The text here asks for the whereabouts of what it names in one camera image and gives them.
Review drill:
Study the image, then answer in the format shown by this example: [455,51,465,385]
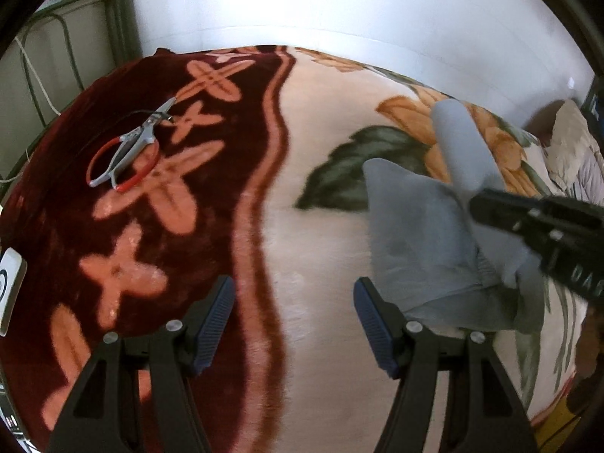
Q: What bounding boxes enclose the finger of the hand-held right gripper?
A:
[471,189,604,241]

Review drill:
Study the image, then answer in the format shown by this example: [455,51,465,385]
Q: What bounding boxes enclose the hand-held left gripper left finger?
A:
[49,276,235,453]

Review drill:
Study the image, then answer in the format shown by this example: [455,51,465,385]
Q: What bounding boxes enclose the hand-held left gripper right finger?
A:
[354,277,539,453]

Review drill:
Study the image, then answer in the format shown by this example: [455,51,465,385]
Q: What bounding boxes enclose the grey pants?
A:
[363,99,545,333]

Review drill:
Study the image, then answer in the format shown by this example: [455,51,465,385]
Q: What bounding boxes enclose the lavender quilt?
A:
[561,151,604,203]

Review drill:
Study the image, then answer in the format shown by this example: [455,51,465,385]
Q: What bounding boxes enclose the beige pillow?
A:
[550,99,600,190]

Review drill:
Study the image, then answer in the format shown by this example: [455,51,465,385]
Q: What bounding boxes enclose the floral plush blanket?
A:
[0,45,604,453]

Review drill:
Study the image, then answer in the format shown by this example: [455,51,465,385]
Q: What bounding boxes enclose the grey scissors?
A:
[89,97,177,187]

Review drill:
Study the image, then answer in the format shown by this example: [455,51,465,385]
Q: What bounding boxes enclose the white device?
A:
[0,248,26,336]

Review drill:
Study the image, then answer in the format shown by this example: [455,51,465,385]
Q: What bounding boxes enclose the red cord loop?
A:
[86,137,160,193]

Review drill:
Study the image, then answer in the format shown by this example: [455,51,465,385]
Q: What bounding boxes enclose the white cable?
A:
[0,35,62,185]

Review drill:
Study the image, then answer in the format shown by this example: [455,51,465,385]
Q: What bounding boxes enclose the green metal bed frame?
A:
[0,0,142,190]

